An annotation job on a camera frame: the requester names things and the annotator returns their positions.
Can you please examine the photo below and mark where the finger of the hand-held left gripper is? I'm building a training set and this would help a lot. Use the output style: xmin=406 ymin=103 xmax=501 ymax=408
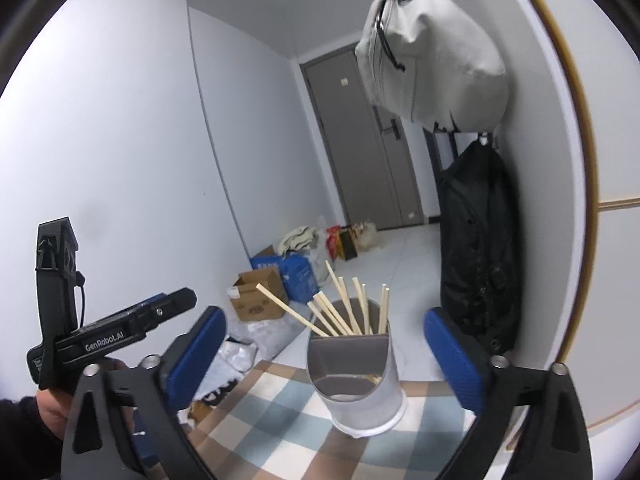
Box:
xmin=125 ymin=287 xmax=197 ymax=328
xmin=127 ymin=296 xmax=168 ymax=311

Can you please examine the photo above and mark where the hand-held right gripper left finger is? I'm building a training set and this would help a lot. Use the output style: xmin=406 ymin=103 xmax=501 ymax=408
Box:
xmin=60 ymin=306 xmax=227 ymax=480

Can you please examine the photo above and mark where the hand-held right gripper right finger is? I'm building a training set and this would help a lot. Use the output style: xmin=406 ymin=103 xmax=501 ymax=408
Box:
xmin=424 ymin=308 xmax=593 ymax=480

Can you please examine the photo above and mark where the white utensil holder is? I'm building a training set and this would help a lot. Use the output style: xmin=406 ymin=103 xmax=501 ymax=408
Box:
xmin=306 ymin=297 xmax=407 ymax=436

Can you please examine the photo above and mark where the bundle of wooden chopsticks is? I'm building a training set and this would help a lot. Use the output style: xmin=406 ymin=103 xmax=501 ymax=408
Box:
xmin=256 ymin=260 xmax=391 ymax=338

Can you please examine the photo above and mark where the person's left forearm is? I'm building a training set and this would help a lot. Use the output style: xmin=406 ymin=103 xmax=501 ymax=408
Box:
xmin=0 ymin=396 xmax=63 ymax=480

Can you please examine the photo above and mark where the person's left hand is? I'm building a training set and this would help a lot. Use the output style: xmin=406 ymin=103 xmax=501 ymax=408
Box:
xmin=36 ymin=357 xmax=128 ymax=436

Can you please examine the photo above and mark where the white sneaker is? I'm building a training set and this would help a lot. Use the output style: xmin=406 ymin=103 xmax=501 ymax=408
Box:
xmin=195 ymin=380 xmax=241 ymax=406

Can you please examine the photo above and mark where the tan shoe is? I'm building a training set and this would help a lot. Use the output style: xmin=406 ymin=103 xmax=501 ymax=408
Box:
xmin=187 ymin=400 xmax=216 ymax=423

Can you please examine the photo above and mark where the brown cardboard box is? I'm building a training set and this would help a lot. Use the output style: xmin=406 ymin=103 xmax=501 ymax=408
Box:
xmin=232 ymin=267 xmax=288 ymax=322

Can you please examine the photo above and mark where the checkered tablecloth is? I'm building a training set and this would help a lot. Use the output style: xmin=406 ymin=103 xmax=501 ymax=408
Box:
xmin=187 ymin=360 xmax=501 ymax=480

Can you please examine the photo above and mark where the open blue cardboard box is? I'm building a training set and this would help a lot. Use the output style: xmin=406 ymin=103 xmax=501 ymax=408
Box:
xmin=250 ymin=245 xmax=282 ymax=272

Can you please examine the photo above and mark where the black backpack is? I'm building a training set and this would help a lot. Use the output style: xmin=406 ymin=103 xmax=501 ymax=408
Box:
xmin=439 ymin=141 xmax=525 ymax=356

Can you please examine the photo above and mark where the blue printed carton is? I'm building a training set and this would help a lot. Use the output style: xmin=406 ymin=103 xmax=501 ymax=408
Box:
xmin=280 ymin=254 xmax=321 ymax=303

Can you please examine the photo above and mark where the cream clothing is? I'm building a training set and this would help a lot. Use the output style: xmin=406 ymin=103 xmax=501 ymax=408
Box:
xmin=277 ymin=226 xmax=321 ymax=256

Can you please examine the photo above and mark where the white plastic bag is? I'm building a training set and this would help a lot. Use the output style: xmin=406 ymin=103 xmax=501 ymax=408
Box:
xmin=352 ymin=221 xmax=383 ymax=251

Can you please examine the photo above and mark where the white tote bag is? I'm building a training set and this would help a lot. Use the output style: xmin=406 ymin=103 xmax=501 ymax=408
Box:
xmin=307 ymin=240 xmax=328 ymax=271

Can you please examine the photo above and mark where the yellow black paper bag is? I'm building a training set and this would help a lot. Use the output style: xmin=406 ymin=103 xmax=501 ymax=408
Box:
xmin=337 ymin=227 xmax=358 ymax=261

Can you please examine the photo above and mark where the white wardrobe wooden trim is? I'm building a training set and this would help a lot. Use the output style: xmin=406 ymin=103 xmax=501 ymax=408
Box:
xmin=500 ymin=0 xmax=640 ymax=451

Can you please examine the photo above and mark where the grey door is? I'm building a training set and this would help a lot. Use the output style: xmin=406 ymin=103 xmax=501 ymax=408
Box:
xmin=300 ymin=45 xmax=426 ymax=231

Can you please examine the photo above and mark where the beige hanging bag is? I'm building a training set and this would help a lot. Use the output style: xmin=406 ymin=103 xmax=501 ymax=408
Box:
xmin=355 ymin=0 xmax=511 ymax=133

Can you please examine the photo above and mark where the black camera cable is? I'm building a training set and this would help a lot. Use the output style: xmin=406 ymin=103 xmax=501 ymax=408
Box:
xmin=74 ymin=271 xmax=87 ymax=330

